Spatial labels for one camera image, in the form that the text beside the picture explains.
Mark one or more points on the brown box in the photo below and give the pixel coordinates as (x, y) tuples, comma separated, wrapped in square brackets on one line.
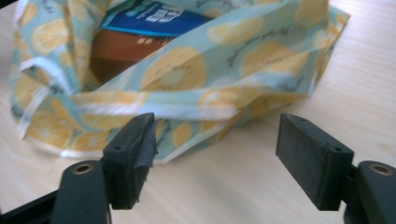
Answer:
[(121, 53)]

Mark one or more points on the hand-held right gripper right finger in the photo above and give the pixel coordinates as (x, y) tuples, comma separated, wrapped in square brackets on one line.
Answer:
[(314, 161)]

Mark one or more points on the blue packet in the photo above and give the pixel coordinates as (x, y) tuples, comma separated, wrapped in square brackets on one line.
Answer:
[(155, 18)]

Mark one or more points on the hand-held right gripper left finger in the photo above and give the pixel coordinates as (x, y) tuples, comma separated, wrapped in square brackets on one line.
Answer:
[(130, 161)]

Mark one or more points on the citrus print fabric bag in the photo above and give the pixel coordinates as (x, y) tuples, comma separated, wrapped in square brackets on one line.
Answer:
[(193, 77)]

